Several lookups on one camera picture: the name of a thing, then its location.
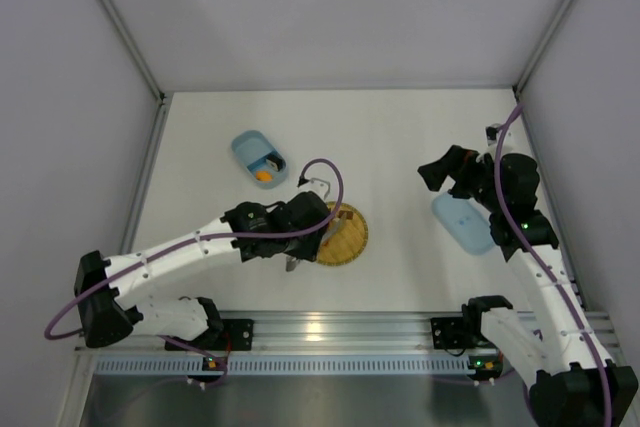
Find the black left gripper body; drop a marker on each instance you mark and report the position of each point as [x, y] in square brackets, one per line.
[323, 235]

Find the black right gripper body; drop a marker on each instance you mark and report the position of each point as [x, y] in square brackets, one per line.
[456, 173]

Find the brown chocolate block food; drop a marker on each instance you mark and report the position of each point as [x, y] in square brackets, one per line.
[347, 217]

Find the metal tongs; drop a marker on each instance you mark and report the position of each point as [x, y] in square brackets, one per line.
[334, 226]

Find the orange fish-shaped food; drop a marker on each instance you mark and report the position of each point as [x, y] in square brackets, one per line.
[263, 176]

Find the rice sushi roll piece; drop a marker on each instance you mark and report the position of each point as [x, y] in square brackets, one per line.
[275, 162]

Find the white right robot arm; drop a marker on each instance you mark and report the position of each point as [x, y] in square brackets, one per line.
[570, 377]

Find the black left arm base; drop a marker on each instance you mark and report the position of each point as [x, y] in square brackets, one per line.
[236, 335]

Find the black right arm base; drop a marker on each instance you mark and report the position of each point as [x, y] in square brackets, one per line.
[455, 333]

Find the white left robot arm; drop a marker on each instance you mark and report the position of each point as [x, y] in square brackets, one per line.
[124, 295]

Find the light blue lunch box lid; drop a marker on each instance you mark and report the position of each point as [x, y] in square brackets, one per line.
[464, 223]

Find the light blue lunch box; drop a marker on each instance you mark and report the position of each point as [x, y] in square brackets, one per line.
[250, 148]

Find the round bamboo plate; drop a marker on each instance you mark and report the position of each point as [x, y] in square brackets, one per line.
[348, 243]

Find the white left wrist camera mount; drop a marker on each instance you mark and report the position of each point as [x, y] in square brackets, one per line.
[315, 185]

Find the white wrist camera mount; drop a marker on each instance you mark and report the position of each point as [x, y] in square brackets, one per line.
[493, 134]
[315, 185]

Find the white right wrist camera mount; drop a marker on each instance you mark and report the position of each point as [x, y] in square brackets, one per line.
[493, 134]

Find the slotted grey cable duct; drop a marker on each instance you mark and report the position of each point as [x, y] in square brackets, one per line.
[301, 365]

